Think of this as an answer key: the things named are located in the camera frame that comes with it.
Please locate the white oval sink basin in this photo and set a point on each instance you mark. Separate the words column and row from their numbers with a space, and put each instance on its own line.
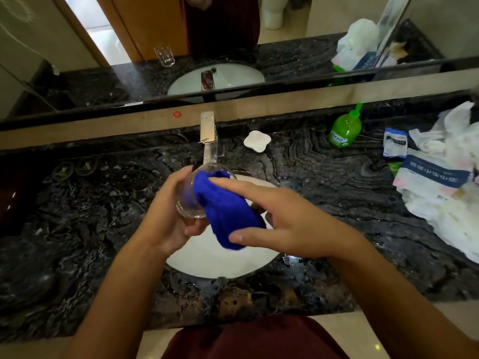
column 217, row 261

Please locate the person's right hand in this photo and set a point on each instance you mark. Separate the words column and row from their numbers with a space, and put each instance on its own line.
column 310, row 231

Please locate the person's left forearm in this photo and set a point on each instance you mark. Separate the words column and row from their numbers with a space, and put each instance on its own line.
column 119, row 306

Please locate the white flower-shaped soap dish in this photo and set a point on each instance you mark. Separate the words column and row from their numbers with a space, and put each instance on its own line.
column 257, row 141

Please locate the blue cleaning cloth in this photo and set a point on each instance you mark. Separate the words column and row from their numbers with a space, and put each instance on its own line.
column 228, row 216

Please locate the chrome sink faucet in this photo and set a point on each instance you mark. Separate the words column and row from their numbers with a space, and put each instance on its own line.
column 208, row 130

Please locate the green packet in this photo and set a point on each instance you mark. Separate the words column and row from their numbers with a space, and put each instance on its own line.
column 395, row 168

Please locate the small white blue packet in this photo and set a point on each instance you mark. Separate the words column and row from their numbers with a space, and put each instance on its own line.
column 395, row 143

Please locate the person's left hand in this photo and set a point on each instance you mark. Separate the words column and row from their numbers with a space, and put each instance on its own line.
column 161, row 220

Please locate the white plastic bag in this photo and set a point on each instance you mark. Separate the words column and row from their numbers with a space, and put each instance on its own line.
column 452, row 216

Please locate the person's right forearm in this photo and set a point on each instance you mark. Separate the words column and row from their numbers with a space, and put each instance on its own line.
column 396, row 306

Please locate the large white blue package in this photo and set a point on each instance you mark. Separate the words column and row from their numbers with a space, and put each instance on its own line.
column 430, row 175

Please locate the green pump bottle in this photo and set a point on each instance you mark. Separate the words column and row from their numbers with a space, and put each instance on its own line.
column 345, row 130

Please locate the person's dark red shirt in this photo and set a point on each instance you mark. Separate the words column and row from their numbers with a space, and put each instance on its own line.
column 254, row 340

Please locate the person's left thumb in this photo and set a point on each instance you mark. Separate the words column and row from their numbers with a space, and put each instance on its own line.
column 196, row 227

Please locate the person's right thumb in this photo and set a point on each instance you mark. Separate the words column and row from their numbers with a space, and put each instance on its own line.
column 258, row 239

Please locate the wall mirror with black frame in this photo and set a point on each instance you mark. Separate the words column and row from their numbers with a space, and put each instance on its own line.
column 149, row 70

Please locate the clear drinking glass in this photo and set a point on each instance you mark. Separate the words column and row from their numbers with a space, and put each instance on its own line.
column 187, row 205

